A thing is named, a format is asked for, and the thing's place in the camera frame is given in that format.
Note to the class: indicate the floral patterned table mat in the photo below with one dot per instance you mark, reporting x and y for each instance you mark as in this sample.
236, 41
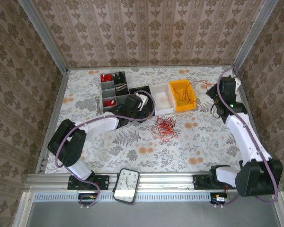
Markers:
132, 146

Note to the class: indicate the black open box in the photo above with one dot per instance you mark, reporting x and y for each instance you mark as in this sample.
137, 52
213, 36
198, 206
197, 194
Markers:
145, 88

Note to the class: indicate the wide aluminium mounting rail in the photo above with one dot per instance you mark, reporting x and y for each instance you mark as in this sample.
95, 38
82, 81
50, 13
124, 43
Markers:
161, 180

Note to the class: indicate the silver open-end wrench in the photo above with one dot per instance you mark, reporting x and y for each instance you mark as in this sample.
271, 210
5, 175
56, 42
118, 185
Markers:
98, 105

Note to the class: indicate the small black controller board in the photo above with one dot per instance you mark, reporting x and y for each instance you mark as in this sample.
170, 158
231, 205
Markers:
87, 201
219, 199

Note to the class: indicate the red sock white pompom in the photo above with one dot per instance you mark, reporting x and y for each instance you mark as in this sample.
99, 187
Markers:
106, 77
109, 102

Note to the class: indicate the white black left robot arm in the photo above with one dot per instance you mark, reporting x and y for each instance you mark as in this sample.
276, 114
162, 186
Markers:
94, 124

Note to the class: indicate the black white striped sock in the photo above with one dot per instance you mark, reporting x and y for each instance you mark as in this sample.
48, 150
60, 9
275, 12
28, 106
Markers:
121, 88

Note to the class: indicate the thin aluminium table edge rail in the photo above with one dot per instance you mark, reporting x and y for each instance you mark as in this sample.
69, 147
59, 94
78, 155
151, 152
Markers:
156, 67

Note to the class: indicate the white plastic bin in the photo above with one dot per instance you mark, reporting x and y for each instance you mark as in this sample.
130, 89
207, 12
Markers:
162, 99

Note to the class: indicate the yellow plastic bin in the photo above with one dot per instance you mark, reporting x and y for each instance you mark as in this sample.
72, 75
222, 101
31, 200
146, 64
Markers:
190, 104

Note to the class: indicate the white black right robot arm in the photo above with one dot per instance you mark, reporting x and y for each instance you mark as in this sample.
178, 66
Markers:
241, 134

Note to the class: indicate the aluminium frame post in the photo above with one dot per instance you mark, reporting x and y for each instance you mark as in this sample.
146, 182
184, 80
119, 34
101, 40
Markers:
42, 35
253, 33

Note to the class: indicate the grey divided organizer tray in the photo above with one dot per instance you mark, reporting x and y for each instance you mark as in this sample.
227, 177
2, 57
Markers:
107, 92

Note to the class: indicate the grey metal panel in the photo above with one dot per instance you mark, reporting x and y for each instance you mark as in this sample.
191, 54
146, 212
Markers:
156, 215

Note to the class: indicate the black framed white clock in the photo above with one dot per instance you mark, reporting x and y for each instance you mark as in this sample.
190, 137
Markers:
126, 182

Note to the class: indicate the black argyle sock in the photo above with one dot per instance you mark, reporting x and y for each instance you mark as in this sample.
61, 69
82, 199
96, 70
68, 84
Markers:
118, 76

